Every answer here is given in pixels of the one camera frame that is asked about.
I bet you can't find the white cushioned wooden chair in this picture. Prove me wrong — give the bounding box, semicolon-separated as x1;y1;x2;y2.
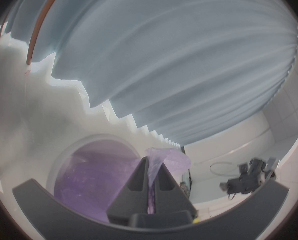
0;0;69;182

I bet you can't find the pale blue curtain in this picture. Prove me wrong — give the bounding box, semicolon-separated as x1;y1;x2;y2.
7;0;298;147

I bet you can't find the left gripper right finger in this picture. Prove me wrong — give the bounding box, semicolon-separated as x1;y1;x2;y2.
153;159;198;219

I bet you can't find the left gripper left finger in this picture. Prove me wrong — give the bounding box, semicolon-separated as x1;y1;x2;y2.
107;156;150;226

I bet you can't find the purple plastic bag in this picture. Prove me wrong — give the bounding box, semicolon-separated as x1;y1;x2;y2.
54;144;192;223

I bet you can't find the white trash bin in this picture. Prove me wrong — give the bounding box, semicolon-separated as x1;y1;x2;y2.
46;133;142;204

